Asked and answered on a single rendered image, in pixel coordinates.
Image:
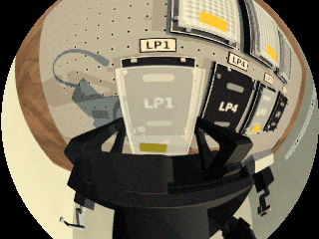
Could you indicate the beige control panel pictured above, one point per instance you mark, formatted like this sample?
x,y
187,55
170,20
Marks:
x,y
260,160

